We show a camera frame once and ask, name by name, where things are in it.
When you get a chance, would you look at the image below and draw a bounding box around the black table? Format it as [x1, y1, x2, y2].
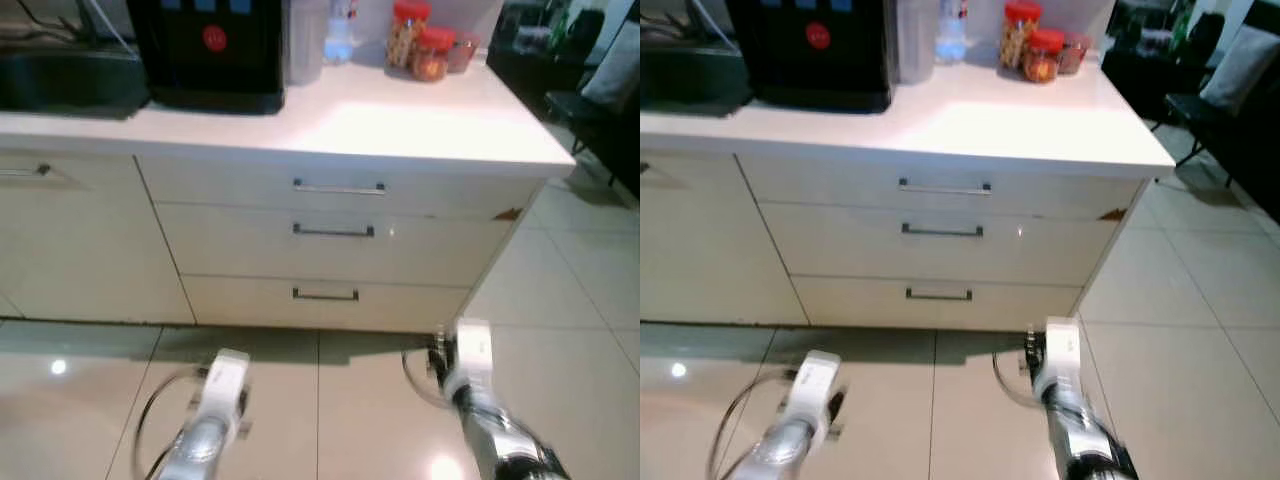
[488, 0, 606, 98]
[1100, 0, 1226, 123]

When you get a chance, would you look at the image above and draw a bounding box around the small clear jar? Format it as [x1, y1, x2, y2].
[1060, 32, 1093, 76]
[448, 32, 481, 74]

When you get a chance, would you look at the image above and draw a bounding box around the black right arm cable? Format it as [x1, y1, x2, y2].
[401, 345, 448, 407]
[992, 345, 1041, 407]

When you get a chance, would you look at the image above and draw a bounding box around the cream kitchen base cabinet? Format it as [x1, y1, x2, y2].
[0, 140, 576, 336]
[640, 140, 1176, 333]

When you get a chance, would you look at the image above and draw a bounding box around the cream drawer front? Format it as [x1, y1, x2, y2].
[135, 155, 546, 223]
[180, 275, 471, 333]
[737, 155, 1146, 223]
[758, 203, 1126, 289]
[155, 203, 516, 289]
[790, 275, 1086, 331]

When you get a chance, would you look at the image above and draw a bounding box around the clear water bottle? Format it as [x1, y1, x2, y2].
[325, 0, 359, 66]
[935, 0, 969, 66]

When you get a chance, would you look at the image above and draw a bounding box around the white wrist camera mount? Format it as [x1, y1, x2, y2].
[1035, 317, 1086, 396]
[445, 320, 493, 396]
[195, 348, 251, 441]
[790, 350, 843, 441]

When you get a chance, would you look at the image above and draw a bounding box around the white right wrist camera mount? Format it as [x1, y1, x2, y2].
[1035, 317, 1086, 396]
[445, 320, 493, 396]

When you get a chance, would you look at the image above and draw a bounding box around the grey translucent pitcher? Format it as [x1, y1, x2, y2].
[283, 0, 331, 87]
[893, 0, 939, 87]

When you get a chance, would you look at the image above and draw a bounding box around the grey cushion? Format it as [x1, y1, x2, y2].
[1200, 25, 1280, 113]
[580, 20, 641, 108]

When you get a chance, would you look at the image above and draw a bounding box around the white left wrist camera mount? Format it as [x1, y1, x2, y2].
[790, 350, 843, 441]
[195, 348, 251, 441]

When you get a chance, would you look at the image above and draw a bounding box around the black chair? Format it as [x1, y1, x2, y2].
[545, 20, 641, 196]
[1165, 10, 1280, 223]

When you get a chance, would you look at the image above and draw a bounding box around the tall red lid jar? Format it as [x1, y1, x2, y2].
[387, 0, 433, 71]
[998, 0, 1043, 71]

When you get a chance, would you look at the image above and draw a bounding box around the short red lid jar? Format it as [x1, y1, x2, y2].
[410, 27, 456, 83]
[1020, 28, 1066, 83]

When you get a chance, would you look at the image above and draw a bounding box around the black water dispenser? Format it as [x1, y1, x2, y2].
[128, 0, 286, 114]
[725, 0, 894, 114]

